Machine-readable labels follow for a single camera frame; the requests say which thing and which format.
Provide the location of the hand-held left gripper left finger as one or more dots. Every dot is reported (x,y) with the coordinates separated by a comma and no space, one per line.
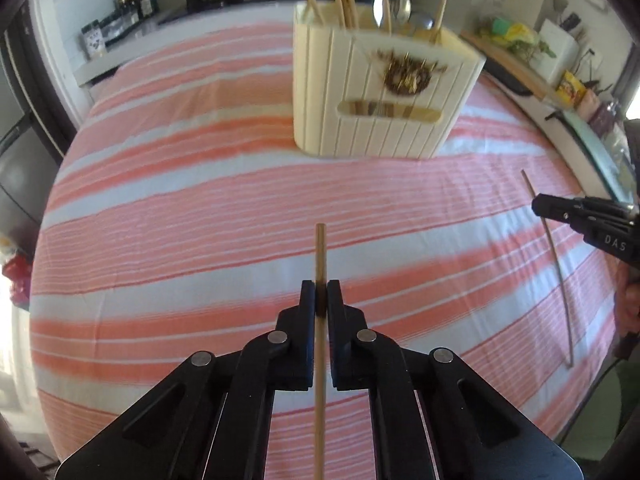
(310,310)

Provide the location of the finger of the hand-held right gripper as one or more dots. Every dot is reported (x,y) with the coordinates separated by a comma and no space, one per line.
(607,206)
(555,210)

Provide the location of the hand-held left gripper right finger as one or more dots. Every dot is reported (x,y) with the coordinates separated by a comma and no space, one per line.
(334,310)

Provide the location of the greyish chopstick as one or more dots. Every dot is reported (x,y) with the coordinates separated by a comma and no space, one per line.
(560,280)

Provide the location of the cream ribbed utensil holder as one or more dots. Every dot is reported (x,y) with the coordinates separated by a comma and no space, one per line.
(340,110)

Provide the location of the metal spoon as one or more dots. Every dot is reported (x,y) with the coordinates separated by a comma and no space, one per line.
(381,7)
(403,7)

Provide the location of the person's right hand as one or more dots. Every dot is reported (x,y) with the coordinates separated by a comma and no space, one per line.
(631,305)

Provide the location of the light green plate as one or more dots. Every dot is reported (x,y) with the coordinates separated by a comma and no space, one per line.
(595,155)

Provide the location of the purple jar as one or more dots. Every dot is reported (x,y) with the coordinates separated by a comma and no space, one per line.
(607,117)

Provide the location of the pink cup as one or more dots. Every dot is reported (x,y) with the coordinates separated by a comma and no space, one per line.
(587,106)

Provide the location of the yellow packet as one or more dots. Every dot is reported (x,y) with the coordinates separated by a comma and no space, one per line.
(571,89)

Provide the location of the black tray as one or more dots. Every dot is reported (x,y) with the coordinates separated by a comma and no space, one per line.
(510,85)

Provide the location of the pink striped tablecloth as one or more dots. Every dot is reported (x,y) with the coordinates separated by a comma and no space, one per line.
(200,235)

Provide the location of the wooden cutting board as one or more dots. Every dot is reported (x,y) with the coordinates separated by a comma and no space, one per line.
(520,72)

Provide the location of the white knife block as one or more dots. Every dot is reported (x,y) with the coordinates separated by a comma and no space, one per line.
(560,50)

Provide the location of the person's green clothing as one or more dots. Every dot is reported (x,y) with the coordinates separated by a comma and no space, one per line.
(615,410)

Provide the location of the plastic bag with sponges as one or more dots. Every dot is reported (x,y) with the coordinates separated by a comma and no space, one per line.
(515,35)

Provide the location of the red and blue box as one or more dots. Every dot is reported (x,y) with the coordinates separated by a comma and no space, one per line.
(17,280)

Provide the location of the black glass cooktop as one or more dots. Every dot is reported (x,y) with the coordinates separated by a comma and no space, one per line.
(215,2)

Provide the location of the grey refrigerator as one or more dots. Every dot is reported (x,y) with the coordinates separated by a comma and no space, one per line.
(20,150)

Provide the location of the row of dark spice jars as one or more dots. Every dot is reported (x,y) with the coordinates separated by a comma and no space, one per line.
(117,27)

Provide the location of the white label spice jar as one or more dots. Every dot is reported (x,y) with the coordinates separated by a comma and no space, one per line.
(95,42)

